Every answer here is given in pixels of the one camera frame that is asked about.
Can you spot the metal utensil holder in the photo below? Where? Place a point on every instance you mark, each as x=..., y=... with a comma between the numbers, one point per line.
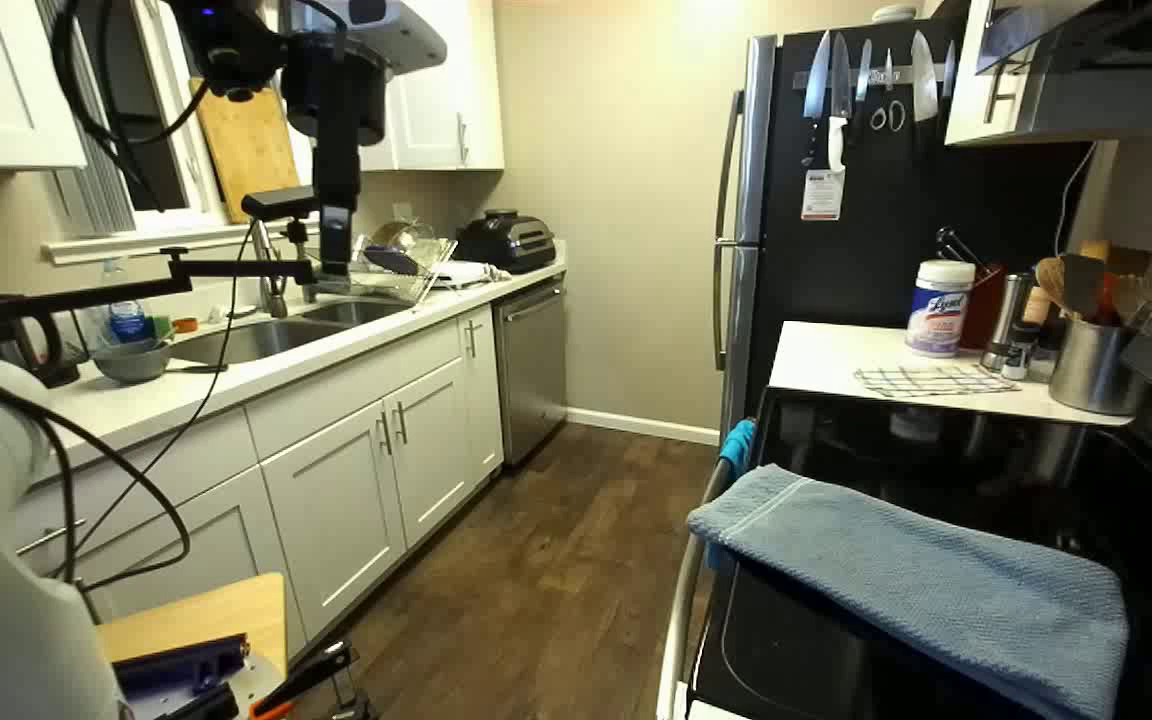
x=1090, y=371

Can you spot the white patterned dish cloth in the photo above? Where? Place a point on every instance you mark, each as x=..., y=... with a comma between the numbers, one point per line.
x=930, y=380

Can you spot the silver oven door handle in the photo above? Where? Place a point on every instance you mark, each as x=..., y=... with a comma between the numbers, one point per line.
x=685, y=613

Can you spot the black electric stove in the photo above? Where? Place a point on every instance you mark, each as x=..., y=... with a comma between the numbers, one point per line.
x=1014, y=462

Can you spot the range hood microwave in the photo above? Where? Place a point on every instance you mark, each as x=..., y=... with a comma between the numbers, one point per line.
x=1055, y=70

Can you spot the white lower kitchen cabinets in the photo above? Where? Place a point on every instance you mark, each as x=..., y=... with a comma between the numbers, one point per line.
x=320, y=466

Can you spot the blue bowl on counter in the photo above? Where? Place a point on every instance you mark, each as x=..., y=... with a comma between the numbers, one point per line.
x=132, y=361

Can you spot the black refrigerator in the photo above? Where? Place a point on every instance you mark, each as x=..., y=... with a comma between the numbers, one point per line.
x=831, y=221

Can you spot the black toaster appliance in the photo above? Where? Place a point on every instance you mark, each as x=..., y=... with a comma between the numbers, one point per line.
x=511, y=241

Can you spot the stainless kitchen sink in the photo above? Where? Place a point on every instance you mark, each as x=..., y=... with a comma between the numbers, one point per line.
x=282, y=333

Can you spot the wooden board foreground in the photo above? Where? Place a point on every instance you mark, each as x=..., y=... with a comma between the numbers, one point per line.
x=251, y=608

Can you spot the white upper wall cabinet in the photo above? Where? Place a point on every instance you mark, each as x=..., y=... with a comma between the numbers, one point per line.
x=447, y=119

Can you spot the disinfecting wipes canister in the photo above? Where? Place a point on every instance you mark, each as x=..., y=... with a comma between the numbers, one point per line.
x=938, y=304

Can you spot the kitchen knives on magnet strip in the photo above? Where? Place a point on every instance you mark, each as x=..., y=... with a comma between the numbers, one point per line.
x=840, y=79

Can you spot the stainless steel dishwasher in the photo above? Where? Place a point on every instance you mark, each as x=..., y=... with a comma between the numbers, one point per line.
x=530, y=348

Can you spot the bright blue hanging cloth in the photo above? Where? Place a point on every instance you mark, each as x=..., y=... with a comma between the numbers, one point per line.
x=738, y=446

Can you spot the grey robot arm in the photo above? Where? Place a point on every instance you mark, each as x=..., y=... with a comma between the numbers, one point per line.
x=335, y=61

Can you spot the light blue towel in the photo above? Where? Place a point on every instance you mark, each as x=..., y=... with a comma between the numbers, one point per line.
x=1019, y=616

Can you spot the wooden cutting board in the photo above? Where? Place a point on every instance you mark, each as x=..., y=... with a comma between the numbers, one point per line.
x=246, y=144

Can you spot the black camera on stand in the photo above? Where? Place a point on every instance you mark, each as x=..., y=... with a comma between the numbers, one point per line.
x=277, y=207

